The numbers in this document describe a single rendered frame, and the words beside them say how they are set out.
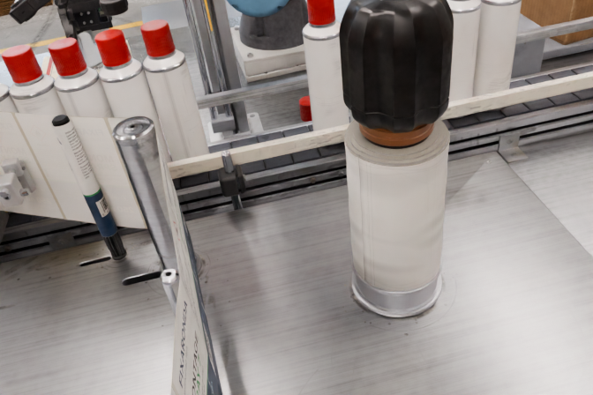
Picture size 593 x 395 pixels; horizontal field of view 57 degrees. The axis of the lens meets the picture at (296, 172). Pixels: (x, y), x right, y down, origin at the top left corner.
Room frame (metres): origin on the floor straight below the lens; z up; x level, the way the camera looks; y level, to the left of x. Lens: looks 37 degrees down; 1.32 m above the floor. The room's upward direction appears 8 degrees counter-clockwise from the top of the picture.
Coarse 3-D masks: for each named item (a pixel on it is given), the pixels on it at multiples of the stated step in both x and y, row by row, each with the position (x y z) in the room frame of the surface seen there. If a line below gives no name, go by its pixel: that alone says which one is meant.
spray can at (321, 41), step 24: (312, 0) 0.64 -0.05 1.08; (312, 24) 0.64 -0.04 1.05; (336, 24) 0.64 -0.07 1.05; (312, 48) 0.63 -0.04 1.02; (336, 48) 0.63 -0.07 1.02; (312, 72) 0.63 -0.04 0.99; (336, 72) 0.63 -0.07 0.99; (312, 96) 0.64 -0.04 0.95; (336, 96) 0.62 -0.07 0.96; (312, 120) 0.64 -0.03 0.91; (336, 120) 0.62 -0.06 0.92; (336, 144) 0.62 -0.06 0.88
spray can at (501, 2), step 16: (496, 0) 0.66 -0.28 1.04; (512, 0) 0.65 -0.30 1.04; (480, 16) 0.67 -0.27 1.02; (496, 16) 0.65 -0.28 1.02; (512, 16) 0.65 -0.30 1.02; (480, 32) 0.67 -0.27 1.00; (496, 32) 0.65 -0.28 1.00; (512, 32) 0.65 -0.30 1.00; (480, 48) 0.67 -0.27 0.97; (496, 48) 0.65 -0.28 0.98; (512, 48) 0.66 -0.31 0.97; (480, 64) 0.66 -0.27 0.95; (496, 64) 0.65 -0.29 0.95; (512, 64) 0.66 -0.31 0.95; (480, 80) 0.66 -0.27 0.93; (496, 80) 0.65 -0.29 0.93
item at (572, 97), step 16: (528, 80) 0.72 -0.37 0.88; (544, 80) 0.72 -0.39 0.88; (560, 96) 0.67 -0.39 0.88; (576, 96) 0.66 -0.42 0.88; (592, 96) 0.65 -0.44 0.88; (480, 112) 0.65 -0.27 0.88; (496, 112) 0.65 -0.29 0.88; (512, 112) 0.64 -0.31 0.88; (528, 112) 0.64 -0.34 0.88; (304, 128) 0.68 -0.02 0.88; (448, 128) 0.63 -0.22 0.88; (224, 144) 0.66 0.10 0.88; (240, 144) 0.66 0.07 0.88; (256, 160) 0.61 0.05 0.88; (272, 160) 0.61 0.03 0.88; (288, 160) 0.60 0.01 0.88; (304, 160) 0.60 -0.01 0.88; (192, 176) 0.60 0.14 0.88; (208, 176) 0.60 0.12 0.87; (16, 224) 0.55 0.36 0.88
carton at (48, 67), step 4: (128, 44) 1.03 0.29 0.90; (48, 56) 1.01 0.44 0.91; (44, 60) 1.00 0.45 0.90; (48, 60) 1.00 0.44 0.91; (52, 60) 0.99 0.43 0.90; (44, 64) 0.98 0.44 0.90; (48, 64) 0.98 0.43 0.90; (52, 64) 0.97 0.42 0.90; (100, 64) 0.94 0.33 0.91; (44, 68) 0.96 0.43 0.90; (48, 68) 0.96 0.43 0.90; (52, 68) 0.96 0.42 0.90; (92, 68) 0.93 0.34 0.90; (96, 68) 0.93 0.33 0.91; (100, 68) 0.93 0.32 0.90; (44, 72) 0.94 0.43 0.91; (48, 72) 0.94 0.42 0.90; (52, 72) 0.94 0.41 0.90; (56, 72) 0.93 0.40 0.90; (52, 76) 0.92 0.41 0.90; (56, 76) 0.92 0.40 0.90
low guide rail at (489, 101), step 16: (560, 80) 0.65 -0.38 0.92; (576, 80) 0.65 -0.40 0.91; (592, 80) 0.65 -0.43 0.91; (480, 96) 0.64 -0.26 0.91; (496, 96) 0.64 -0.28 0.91; (512, 96) 0.64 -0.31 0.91; (528, 96) 0.64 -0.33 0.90; (544, 96) 0.64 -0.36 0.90; (448, 112) 0.63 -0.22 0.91; (464, 112) 0.63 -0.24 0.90; (336, 128) 0.61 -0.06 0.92; (256, 144) 0.60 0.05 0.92; (272, 144) 0.60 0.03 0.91; (288, 144) 0.60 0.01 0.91; (304, 144) 0.60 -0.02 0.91; (320, 144) 0.60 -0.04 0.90; (176, 160) 0.59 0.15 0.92; (192, 160) 0.58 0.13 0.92; (208, 160) 0.58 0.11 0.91; (240, 160) 0.59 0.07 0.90; (176, 176) 0.58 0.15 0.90
